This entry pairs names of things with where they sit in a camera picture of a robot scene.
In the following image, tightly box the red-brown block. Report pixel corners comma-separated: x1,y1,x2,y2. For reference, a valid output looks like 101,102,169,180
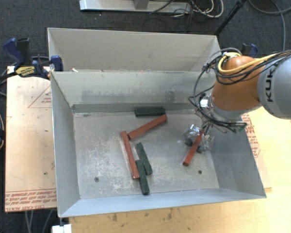
182,129,205,167
127,114,168,141
120,130,140,180

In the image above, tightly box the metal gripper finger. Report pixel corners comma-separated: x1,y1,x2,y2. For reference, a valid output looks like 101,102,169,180
196,133,213,153
183,124,200,146

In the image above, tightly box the black cylinder on white bracket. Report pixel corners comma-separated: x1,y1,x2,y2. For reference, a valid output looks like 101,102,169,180
198,93,209,108

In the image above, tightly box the dark green flat block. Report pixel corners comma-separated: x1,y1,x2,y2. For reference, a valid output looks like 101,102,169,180
135,142,154,176
135,159,151,196
134,106,166,117

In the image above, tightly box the brown cardboard board red print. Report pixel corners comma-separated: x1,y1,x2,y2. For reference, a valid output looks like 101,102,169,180
4,66,273,213

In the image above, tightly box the grey metal bin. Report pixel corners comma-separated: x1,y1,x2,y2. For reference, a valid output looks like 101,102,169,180
47,27,267,218

